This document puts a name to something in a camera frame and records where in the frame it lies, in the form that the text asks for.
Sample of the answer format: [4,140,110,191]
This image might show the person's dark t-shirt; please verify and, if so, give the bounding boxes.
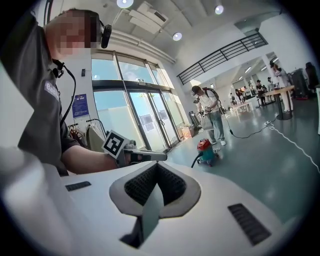
[0,12,81,176]

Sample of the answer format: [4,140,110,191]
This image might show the black headset cable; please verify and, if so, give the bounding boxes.
[51,58,77,123]

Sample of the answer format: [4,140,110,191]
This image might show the person's head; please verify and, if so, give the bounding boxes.
[43,8,101,60]

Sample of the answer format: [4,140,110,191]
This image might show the round wooden table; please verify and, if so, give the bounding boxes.
[264,85,296,120]

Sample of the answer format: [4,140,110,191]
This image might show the white floor cable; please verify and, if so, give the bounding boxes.
[269,126,320,174]

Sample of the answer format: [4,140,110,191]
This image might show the ceiling air conditioner unit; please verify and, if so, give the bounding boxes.
[128,1,170,33]

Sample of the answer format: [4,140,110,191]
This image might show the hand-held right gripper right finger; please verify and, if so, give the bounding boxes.
[139,161,283,256]

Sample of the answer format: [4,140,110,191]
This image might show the black balcony railing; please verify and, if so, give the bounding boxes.
[176,31,269,86]

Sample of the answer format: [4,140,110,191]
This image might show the cardboard box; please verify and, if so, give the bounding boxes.
[180,126,196,140]

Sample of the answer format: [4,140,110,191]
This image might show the blue wall poster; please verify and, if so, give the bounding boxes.
[71,93,90,119]

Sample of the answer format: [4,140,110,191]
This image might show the glass entrance doors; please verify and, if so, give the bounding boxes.
[91,49,191,153]

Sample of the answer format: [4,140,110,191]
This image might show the black head-mounted camera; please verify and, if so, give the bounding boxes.
[99,23,113,50]

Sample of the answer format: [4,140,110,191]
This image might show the white low table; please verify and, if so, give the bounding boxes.
[229,101,260,117]

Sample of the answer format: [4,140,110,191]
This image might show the black power cable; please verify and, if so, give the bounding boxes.
[223,113,278,140]

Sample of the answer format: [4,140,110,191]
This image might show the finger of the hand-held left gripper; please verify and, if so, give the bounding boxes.
[129,149,168,165]

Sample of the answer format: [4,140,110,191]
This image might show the group of distant people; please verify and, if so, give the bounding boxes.
[228,77,275,107]

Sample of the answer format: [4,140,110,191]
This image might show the pile of clothes and bags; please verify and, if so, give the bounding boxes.
[67,118,111,153]

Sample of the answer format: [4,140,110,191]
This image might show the red and teal vacuum cleaner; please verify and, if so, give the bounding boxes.
[196,138,220,168]

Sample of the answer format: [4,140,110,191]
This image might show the black equipment case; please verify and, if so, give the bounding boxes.
[289,68,310,100]

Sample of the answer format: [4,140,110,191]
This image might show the person's left forearm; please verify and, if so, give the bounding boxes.
[61,146,120,175]

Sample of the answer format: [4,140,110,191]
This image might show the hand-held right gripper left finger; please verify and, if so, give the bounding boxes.
[61,161,158,256]

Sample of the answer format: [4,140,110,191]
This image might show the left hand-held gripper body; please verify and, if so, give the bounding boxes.
[101,129,137,168]

